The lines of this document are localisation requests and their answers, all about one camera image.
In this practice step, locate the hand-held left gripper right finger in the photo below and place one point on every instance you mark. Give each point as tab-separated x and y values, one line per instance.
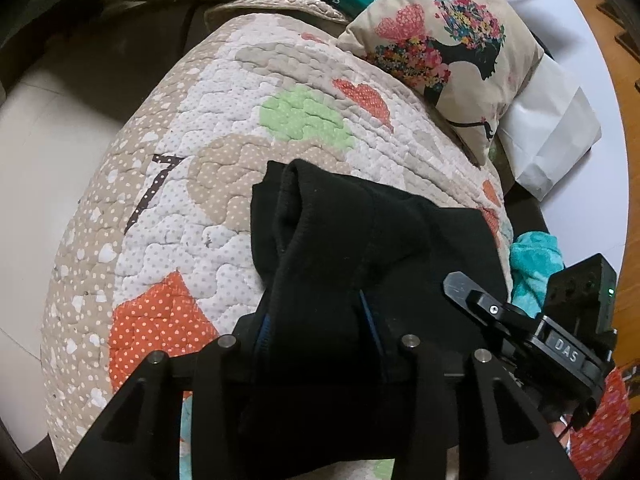
435	395

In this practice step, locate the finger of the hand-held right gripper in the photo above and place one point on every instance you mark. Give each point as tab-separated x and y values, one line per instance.
475	295

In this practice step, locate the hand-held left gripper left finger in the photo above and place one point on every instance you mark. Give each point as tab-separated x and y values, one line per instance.
220	375

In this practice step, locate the black pants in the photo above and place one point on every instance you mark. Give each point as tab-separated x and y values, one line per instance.
350	240

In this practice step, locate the turquoise fleece blanket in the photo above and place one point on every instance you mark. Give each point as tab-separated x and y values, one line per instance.
535	270

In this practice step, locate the dark sofa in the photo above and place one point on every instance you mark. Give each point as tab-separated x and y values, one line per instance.
527	210

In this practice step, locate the white paper bag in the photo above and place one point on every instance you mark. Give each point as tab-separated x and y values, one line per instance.
545	120

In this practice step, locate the quilted patchwork blanket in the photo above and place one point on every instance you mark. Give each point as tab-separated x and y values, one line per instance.
215	135

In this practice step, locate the floral printed pillow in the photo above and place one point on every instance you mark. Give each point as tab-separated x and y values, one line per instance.
450	35

